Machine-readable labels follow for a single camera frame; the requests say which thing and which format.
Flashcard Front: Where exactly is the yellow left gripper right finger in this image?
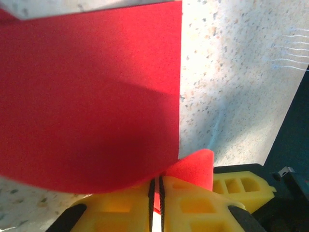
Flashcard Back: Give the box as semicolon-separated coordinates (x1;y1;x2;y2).
159;175;266;232

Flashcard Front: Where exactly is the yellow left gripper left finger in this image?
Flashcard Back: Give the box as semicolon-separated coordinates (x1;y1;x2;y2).
49;180;155;232

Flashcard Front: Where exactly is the red square paper sheet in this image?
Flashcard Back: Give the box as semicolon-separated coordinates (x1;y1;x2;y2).
0;0;215;216

